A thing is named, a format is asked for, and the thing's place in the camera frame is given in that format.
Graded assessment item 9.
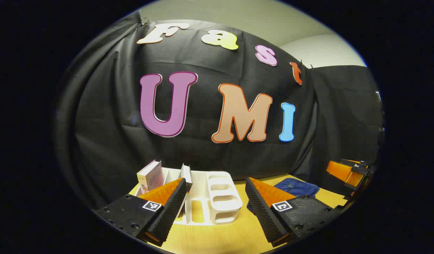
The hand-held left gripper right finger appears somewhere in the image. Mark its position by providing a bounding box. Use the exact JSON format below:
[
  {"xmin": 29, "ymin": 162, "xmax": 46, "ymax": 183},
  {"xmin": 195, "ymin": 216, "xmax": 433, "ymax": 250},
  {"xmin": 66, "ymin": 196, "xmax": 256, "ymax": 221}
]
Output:
[{"xmin": 245, "ymin": 177, "xmax": 344, "ymax": 247}]

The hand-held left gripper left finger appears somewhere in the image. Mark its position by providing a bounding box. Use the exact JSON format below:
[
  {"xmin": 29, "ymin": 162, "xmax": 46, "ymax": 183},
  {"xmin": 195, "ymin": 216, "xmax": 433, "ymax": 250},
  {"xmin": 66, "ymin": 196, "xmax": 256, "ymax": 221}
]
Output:
[{"xmin": 93, "ymin": 177, "xmax": 188, "ymax": 247}]

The pink cover book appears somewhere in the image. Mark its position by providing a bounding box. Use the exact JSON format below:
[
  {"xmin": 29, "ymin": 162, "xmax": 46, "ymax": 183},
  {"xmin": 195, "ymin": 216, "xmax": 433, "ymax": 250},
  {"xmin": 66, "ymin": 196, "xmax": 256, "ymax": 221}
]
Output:
[{"xmin": 137, "ymin": 160, "xmax": 164, "ymax": 194}]

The face cover book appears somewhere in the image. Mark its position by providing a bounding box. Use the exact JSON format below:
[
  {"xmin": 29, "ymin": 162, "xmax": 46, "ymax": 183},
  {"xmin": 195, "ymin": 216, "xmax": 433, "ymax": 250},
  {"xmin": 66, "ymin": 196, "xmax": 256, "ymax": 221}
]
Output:
[{"xmin": 180, "ymin": 163, "xmax": 194, "ymax": 198}]

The blue schoolbag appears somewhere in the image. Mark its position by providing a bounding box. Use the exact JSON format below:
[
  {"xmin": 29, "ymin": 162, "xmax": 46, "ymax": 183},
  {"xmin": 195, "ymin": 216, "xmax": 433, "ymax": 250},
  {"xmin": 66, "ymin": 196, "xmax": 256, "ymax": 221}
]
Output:
[{"xmin": 273, "ymin": 178, "xmax": 320, "ymax": 198}]

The white plastic bookshelf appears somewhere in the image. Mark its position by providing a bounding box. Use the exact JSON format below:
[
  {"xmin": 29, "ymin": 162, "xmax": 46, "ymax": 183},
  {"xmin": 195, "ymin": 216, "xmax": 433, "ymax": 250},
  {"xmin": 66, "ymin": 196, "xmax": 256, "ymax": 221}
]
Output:
[{"xmin": 134, "ymin": 166, "xmax": 243, "ymax": 226}]

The black backdrop cloth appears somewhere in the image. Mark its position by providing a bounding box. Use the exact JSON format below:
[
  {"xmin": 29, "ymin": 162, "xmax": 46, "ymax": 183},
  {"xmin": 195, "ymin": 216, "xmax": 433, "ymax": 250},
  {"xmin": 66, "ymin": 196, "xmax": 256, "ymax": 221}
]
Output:
[{"xmin": 55, "ymin": 11, "xmax": 383, "ymax": 208}]

